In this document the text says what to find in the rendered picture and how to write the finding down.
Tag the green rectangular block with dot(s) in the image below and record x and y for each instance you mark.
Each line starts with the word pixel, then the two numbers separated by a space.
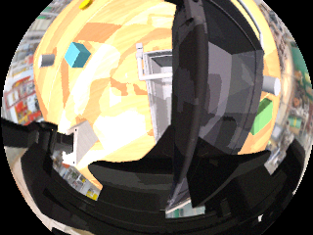
pixel 264 115

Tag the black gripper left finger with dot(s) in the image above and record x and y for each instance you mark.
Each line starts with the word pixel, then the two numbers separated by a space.
pixel 152 174

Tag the small light blue block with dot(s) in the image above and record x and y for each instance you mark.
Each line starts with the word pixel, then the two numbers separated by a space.
pixel 77 55

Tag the grey cylinder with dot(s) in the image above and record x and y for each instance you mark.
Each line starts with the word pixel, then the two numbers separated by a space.
pixel 271 84
pixel 46 60

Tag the yellow short cylinder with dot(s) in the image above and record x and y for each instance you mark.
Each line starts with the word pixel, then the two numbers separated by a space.
pixel 85 4

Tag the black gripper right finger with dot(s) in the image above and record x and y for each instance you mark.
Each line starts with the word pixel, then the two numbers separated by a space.
pixel 210 170

